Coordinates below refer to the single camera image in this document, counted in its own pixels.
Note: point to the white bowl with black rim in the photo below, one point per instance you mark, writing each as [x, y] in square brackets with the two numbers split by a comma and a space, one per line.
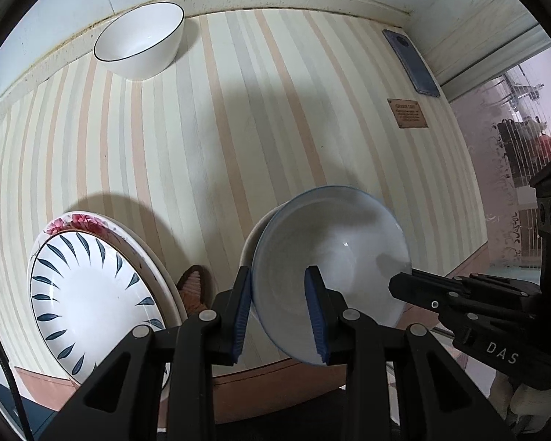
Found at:
[137, 46]

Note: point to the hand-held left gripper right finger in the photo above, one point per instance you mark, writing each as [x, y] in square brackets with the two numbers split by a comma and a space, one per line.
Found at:
[314, 312]

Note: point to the white bowl with blue rim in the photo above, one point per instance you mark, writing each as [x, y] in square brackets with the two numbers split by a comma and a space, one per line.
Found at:
[349, 239]

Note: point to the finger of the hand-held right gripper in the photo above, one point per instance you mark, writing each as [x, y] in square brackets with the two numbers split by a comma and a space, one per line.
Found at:
[496, 285]
[418, 291]

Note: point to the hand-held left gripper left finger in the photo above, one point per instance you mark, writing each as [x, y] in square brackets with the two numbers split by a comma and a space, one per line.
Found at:
[241, 317]

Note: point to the frosted sliding glass door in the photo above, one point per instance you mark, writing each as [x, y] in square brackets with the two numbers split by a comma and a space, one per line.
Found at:
[500, 156]

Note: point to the plain white bowl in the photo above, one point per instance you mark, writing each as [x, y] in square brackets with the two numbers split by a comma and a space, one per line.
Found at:
[250, 248]

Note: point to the white plate with blue leaves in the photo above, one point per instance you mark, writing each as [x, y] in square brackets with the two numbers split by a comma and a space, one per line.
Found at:
[92, 303]

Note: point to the white plate with pink flowers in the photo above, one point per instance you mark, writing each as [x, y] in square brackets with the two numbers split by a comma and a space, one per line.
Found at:
[73, 223]

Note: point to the striped table mat with cat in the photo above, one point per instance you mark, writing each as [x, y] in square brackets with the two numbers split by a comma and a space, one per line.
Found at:
[238, 138]

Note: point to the brown mat label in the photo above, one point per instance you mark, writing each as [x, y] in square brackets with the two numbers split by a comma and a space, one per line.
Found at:
[407, 112]

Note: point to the blue smartphone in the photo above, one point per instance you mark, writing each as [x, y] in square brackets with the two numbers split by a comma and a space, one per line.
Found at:
[411, 62]

